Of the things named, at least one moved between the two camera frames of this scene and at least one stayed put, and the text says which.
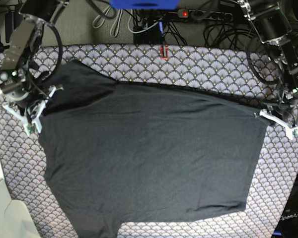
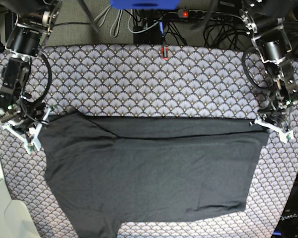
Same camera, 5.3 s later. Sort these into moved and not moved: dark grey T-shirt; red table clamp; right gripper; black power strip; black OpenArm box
Moved: right gripper; dark grey T-shirt
Not moved: black power strip; red table clamp; black OpenArm box
